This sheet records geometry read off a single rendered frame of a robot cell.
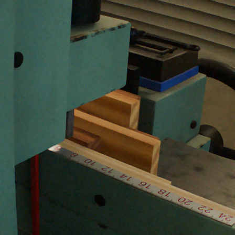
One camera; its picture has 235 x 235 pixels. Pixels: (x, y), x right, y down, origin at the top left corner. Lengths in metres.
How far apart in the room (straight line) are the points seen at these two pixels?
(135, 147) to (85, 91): 0.09
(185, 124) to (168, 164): 0.12
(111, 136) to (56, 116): 0.16
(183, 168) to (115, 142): 0.10
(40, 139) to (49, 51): 0.07
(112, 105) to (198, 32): 3.39
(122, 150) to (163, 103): 0.11
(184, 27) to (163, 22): 0.19
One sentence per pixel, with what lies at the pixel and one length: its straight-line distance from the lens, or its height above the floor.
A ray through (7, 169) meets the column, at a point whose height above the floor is 1.03.
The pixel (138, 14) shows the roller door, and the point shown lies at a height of 0.21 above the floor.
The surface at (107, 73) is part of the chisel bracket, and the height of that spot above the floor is 1.02.
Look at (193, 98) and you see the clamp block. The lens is 0.73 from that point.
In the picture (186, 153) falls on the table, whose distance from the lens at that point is 0.66.
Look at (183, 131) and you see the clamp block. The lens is 0.74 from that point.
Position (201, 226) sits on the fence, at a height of 0.94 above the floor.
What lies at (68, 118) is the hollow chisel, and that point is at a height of 0.97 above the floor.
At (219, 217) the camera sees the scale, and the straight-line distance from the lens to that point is 0.45.
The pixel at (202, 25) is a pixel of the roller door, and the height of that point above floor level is 0.27.
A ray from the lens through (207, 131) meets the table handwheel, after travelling 0.88.
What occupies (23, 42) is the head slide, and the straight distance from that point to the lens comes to 0.38.
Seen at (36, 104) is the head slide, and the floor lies 1.04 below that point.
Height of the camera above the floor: 1.20
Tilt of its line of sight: 24 degrees down
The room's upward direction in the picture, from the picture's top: 5 degrees clockwise
